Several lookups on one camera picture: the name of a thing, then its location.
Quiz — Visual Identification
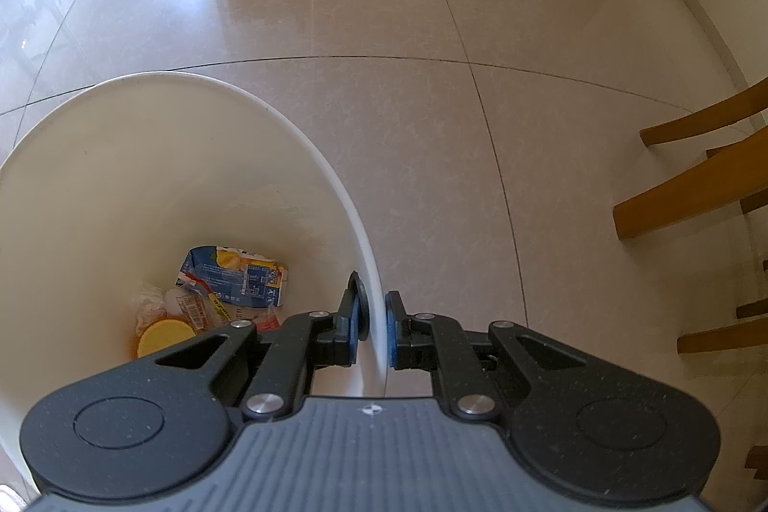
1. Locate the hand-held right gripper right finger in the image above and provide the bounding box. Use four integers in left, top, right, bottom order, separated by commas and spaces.
384, 290, 592, 423

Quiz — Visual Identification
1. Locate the white tissue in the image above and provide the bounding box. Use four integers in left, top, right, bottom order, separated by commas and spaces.
132, 280, 182, 334

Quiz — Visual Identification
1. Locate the blue juice carton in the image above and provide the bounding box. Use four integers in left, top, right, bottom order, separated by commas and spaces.
175, 245, 290, 308

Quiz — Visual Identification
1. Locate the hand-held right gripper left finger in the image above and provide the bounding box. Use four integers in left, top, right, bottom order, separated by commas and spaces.
153, 270, 371, 422

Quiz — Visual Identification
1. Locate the red striped snack wrapper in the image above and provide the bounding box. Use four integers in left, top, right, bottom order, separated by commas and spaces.
179, 289, 220, 334

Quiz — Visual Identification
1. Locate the wooden chair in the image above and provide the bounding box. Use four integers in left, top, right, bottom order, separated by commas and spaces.
612, 77, 768, 474

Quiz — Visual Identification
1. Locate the yellow candy wrapper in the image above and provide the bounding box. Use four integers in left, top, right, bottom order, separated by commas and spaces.
203, 289, 234, 325

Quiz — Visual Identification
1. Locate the white plastic trash bin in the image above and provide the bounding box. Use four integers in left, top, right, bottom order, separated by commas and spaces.
0, 71, 386, 495

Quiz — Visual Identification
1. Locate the yellow round lid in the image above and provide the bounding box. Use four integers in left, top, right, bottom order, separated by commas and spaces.
136, 318, 198, 358

